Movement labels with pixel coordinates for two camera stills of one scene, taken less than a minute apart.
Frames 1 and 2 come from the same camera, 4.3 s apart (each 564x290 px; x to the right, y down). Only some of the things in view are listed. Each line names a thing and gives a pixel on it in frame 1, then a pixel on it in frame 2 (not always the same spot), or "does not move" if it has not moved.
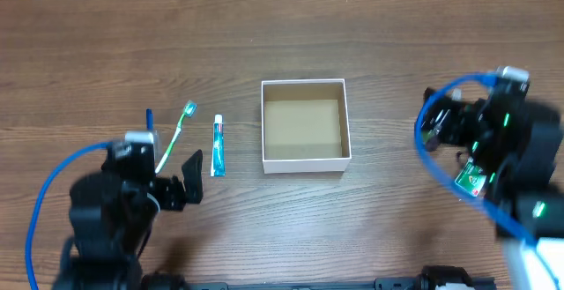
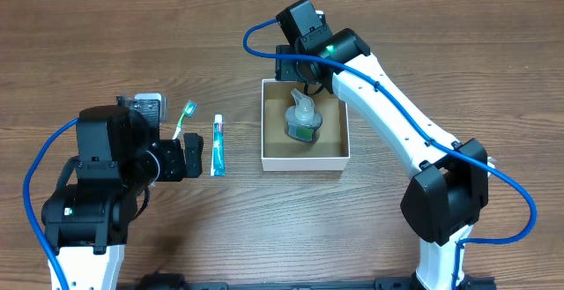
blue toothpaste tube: x=218 y=158 does not move
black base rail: x=443 y=278 does not move
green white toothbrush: x=189 y=110 does not move
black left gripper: x=193 y=183 → x=175 y=165
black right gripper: x=456 y=113 → x=287 y=70
